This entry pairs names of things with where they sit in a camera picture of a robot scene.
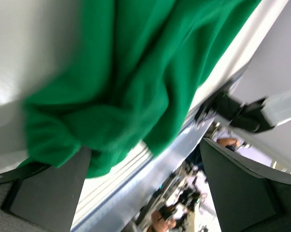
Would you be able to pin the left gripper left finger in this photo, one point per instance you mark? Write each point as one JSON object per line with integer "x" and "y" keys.
{"x": 46, "y": 201}

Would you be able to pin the green t shirt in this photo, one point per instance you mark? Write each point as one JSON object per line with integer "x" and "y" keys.
{"x": 134, "y": 78}

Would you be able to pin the person in background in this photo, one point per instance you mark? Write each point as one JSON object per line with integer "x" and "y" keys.
{"x": 162, "y": 220}

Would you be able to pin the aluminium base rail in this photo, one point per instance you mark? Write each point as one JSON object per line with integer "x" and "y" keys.
{"x": 113, "y": 204}

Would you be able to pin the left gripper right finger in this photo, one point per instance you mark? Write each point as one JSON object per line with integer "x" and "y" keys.
{"x": 248, "y": 196}

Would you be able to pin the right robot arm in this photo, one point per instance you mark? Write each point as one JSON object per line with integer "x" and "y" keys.
{"x": 256, "y": 117}

